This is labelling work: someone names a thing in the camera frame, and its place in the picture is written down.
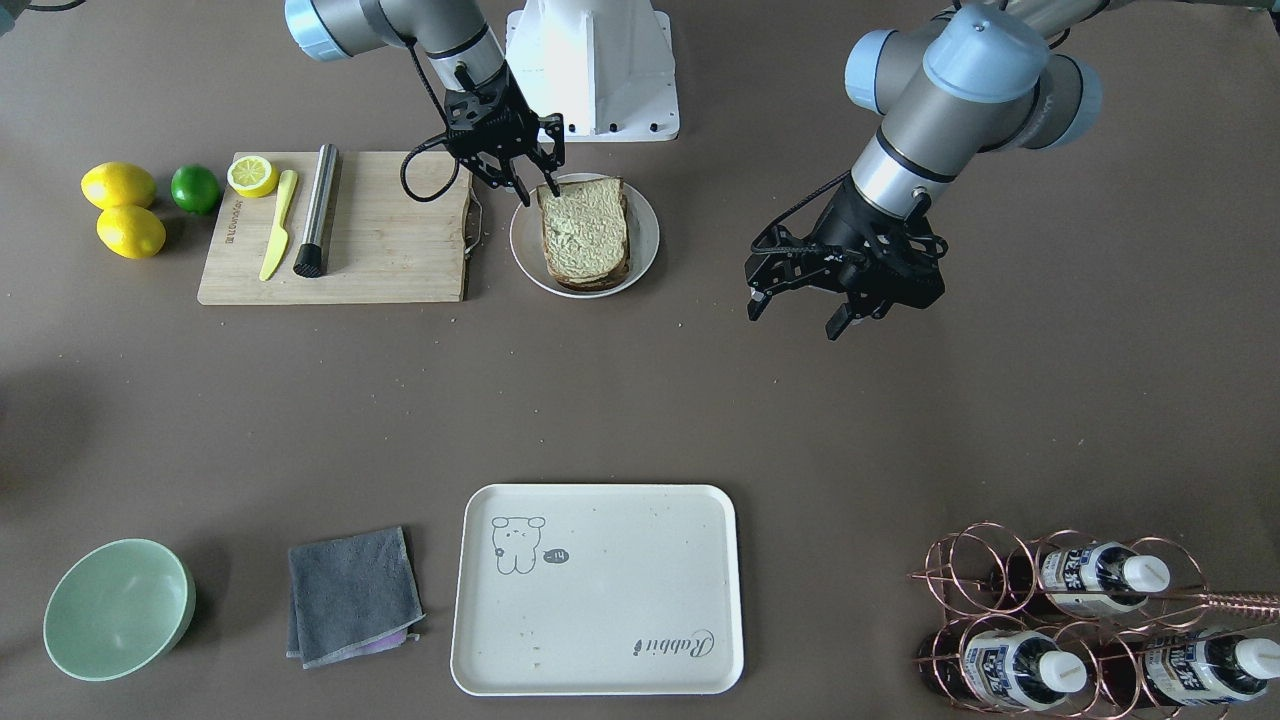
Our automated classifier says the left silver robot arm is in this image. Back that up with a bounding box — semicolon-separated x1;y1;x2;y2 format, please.
745;1;1108;340

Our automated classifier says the green lime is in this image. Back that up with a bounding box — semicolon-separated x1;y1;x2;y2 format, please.
170;164;221;215

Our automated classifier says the yellow lemon near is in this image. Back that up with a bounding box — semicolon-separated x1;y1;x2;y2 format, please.
79;161;157;210

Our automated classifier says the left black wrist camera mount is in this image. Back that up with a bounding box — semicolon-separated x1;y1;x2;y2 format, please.
863;218;948;309

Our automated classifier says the green ceramic bowl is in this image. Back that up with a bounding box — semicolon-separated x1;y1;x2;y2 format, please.
42;538;196;682

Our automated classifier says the bread slice under egg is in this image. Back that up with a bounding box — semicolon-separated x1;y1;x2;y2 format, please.
548;259;630;292

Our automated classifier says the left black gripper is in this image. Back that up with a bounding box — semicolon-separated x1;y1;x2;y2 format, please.
745;178;900;341

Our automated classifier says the cream rabbit tray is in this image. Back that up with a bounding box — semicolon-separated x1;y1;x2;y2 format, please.
451;483;746;697

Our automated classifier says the white round plate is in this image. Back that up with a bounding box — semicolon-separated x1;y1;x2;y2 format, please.
509;173;660;299

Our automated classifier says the grey folded cloth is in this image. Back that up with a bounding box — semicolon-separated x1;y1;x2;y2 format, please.
285;527;426;669

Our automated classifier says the half lemon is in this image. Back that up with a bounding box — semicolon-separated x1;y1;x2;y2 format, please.
227;155;280;199

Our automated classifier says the yellow plastic knife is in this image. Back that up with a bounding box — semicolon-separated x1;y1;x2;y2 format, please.
259;169;298;282

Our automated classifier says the wooden cutting board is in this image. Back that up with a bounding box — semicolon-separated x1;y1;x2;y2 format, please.
197;150;476;306

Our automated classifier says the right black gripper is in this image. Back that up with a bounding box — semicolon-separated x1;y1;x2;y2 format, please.
444;85;564;208

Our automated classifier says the yellow lemon far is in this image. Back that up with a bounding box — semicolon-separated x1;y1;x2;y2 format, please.
96;205;166;259

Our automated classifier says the yellow lemon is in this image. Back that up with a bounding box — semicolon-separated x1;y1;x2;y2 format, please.
79;161;157;210
96;205;166;259

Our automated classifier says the dark bottle white cap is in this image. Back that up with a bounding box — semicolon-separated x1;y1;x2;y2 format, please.
982;542;1172;623

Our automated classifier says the copper wire bottle rack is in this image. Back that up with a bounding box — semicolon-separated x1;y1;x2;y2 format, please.
913;521;1277;719

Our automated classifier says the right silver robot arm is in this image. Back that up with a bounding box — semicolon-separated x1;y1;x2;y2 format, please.
284;1;564;206

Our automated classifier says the plain bread slice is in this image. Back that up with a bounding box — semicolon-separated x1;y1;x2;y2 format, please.
536;176;630;281

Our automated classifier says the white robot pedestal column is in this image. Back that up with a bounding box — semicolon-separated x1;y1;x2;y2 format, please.
506;1;681;143

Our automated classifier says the steel muddler black tip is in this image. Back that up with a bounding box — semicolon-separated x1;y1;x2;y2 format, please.
293;143;340;279

